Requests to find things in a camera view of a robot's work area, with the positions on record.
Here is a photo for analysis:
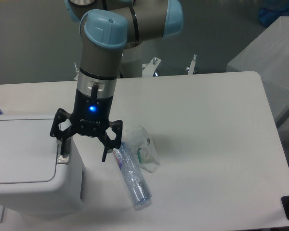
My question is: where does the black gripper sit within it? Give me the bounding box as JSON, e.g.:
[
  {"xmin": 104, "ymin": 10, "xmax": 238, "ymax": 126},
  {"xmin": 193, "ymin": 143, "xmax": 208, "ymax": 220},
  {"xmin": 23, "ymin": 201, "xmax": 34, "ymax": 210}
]
[{"xmin": 50, "ymin": 90, "xmax": 123, "ymax": 162}]

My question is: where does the white push-button trash can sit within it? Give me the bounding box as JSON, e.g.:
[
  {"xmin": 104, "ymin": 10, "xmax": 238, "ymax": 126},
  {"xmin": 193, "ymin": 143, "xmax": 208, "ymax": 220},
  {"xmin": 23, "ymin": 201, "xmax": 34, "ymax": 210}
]
[{"xmin": 0, "ymin": 115, "xmax": 85, "ymax": 215}]

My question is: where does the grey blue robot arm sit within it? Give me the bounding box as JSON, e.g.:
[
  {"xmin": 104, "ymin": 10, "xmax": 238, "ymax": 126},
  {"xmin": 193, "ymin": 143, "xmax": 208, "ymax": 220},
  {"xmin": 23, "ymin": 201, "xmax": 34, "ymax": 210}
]
[{"xmin": 50, "ymin": 0, "xmax": 184, "ymax": 155}]

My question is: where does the crumpled clear plastic bag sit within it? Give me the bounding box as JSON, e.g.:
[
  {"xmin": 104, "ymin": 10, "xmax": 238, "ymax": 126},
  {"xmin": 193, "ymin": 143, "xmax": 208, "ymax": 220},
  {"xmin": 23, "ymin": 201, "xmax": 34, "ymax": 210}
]
[{"xmin": 123, "ymin": 125, "xmax": 160, "ymax": 173}]

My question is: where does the clear plastic water bottle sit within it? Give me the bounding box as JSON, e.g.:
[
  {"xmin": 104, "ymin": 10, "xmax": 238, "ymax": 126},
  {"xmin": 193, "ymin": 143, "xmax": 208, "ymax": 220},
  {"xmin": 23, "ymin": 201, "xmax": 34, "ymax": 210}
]
[{"xmin": 113, "ymin": 142, "xmax": 152, "ymax": 210}]

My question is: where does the white covered box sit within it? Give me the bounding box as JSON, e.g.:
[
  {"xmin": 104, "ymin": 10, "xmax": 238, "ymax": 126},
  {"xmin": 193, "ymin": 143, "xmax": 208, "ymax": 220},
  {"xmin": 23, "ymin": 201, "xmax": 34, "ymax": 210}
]
[{"xmin": 226, "ymin": 16, "xmax": 289, "ymax": 125}]

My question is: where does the blue plastic bag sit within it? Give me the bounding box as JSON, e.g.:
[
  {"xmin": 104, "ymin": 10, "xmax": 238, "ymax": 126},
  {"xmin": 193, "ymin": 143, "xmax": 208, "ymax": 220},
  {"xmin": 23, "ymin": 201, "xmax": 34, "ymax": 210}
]
[{"xmin": 257, "ymin": 0, "xmax": 289, "ymax": 27}]

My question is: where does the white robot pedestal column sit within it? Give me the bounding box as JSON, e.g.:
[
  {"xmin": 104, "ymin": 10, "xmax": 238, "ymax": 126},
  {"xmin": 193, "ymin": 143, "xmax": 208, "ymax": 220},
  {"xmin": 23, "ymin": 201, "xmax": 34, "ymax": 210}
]
[{"xmin": 120, "ymin": 43, "xmax": 142, "ymax": 78}]

